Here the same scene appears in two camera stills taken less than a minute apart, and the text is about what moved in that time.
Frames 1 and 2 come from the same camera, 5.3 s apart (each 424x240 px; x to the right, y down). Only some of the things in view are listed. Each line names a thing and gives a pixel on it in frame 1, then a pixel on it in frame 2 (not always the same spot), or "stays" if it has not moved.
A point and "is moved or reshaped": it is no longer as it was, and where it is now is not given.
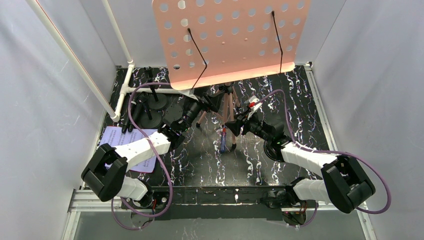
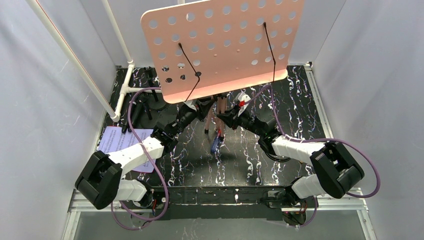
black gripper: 127,113 stays
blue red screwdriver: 223,140 → 217,141
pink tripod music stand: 211,43 is moved or reshaped
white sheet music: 113,136 stays
